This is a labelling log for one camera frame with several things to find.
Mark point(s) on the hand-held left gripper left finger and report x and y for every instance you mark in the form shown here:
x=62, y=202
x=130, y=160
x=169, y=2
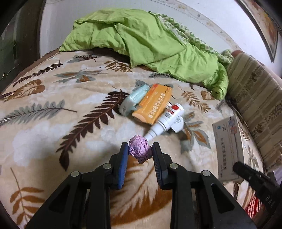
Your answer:
x=123, y=167

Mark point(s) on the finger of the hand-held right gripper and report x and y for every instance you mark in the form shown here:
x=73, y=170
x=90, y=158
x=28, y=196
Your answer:
x=249, y=174

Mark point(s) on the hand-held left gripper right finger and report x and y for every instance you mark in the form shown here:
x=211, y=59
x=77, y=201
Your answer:
x=158, y=167

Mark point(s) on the red plastic mesh basket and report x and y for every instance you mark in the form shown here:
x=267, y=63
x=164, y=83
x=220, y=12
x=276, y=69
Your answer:
x=253, y=209

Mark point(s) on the pink foil ball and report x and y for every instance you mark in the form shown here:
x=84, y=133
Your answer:
x=140, y=148

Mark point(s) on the white medicine box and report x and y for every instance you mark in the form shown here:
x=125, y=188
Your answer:
x=228, y=147

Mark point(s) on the white plastic bottle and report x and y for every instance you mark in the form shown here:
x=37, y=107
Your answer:
x=165, y=123

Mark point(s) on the orange medicine box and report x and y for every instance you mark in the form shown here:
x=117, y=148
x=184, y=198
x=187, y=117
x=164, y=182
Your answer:
x=152, y=103

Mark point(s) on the light blue tissue pack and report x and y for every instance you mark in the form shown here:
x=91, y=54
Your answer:
x=132, y=101

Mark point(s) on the striped brown cushion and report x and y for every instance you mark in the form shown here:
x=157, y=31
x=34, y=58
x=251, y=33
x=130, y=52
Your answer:
x=257, y=99

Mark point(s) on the brown sofa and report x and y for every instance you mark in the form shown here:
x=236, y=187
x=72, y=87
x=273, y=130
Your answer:
x=238, y=53

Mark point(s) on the green quilt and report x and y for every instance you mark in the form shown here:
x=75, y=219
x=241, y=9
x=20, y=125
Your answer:
x=143, y=44

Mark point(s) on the patterned glass door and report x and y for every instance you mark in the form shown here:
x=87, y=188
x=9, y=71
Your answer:
x=13, y=33

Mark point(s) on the framed wall picture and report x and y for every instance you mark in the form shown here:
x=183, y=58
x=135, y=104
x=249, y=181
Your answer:
x=267, y=28

